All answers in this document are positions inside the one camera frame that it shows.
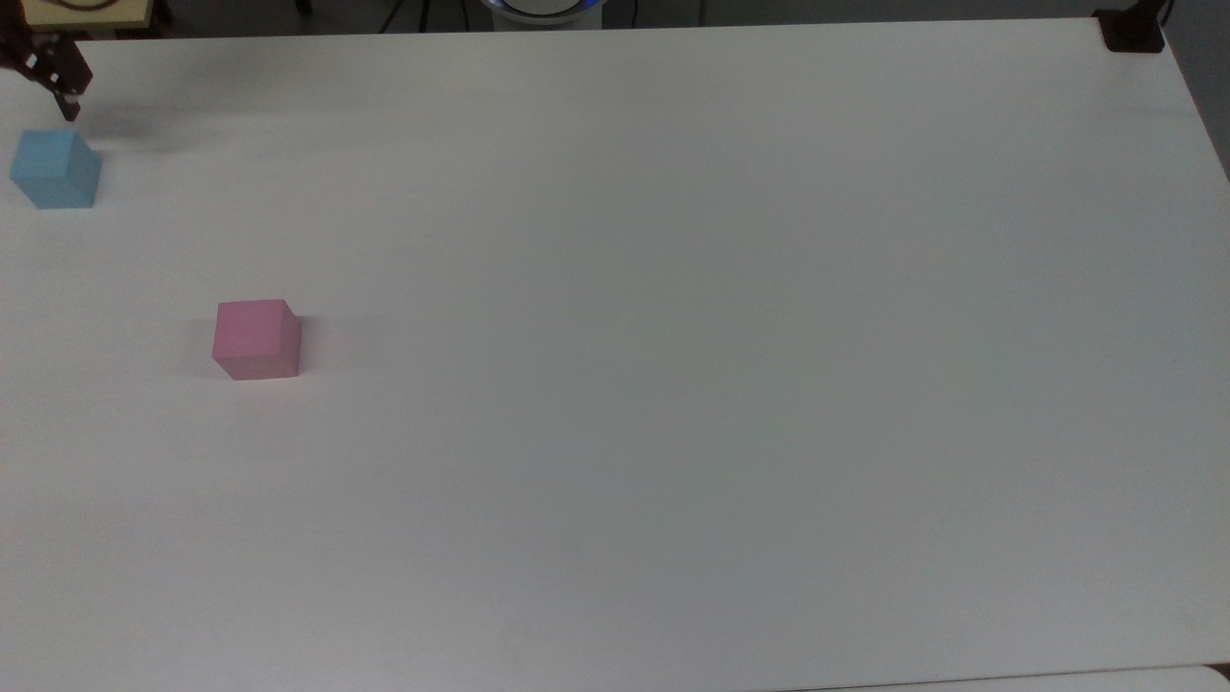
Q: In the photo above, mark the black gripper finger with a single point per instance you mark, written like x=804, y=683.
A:
x=60, y=72

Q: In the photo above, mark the blue cube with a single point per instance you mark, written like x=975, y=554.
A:
x=56, y=168

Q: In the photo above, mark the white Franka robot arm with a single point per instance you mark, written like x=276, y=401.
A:
x=543, y=12

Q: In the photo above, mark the pink cube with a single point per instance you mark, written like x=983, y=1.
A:
x=255, y=336

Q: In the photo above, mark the yellow box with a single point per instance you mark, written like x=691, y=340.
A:
x=86, y=12

